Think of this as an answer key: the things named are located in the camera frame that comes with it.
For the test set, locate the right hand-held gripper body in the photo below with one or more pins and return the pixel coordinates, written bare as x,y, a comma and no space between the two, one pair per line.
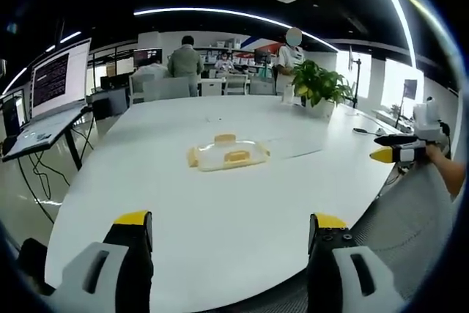
428,122

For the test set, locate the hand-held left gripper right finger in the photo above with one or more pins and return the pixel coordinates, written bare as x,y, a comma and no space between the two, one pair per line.
351,276

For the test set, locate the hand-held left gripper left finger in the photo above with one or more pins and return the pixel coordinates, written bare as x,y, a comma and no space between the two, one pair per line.
91,276

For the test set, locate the clear lid with yellow plastic buckle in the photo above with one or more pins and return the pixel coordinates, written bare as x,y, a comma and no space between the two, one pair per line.
227,155

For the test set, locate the small monitor on stand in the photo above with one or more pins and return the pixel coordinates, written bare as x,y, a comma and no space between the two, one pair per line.
410,88

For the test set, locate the black chair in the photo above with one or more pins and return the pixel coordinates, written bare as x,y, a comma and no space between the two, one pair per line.
33,261

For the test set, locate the grey mesh chair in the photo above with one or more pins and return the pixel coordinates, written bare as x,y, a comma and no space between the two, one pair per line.
403,217

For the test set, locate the black tripod stand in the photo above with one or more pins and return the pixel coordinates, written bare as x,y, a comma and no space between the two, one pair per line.
356,82

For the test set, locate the green potted plant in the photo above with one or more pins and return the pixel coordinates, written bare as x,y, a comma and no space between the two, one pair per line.
318,84

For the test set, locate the white bottle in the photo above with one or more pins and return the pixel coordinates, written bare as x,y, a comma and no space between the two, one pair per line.
288,95

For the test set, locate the grey side desk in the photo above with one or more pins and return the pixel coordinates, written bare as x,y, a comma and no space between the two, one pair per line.
44,131

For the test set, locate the white office chair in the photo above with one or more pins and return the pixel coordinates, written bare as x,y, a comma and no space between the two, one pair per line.
137,87
236,84
166,89

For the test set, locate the large display screen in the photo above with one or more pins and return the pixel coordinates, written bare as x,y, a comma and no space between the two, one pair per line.
60,78

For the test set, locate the dark computer monitor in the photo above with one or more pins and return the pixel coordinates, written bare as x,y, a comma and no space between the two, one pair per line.
146,57

